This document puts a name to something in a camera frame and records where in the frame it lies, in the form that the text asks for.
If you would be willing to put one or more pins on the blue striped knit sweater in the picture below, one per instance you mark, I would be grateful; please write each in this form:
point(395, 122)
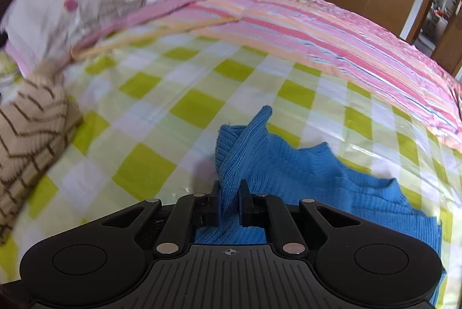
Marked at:
point(323, 234)

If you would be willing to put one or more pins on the green white checkered bedsheet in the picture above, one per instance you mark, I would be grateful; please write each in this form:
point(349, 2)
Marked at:
point(101, 172)

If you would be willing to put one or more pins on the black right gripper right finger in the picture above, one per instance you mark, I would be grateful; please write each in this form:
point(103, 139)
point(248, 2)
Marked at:
point(246, 207)

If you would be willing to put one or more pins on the white pink printed pillow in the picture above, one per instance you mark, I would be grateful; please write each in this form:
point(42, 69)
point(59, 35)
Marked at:
point(47, 30)

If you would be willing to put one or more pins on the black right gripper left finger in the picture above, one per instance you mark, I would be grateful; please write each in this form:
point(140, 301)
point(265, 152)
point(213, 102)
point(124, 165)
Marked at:
point(215, 205)

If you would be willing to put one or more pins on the pink striped quilt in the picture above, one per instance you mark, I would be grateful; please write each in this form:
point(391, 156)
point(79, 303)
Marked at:
point(325, 30)

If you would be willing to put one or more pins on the beige brown patterned sweater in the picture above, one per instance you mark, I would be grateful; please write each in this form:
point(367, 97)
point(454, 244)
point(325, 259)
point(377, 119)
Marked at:
point(38, 122)

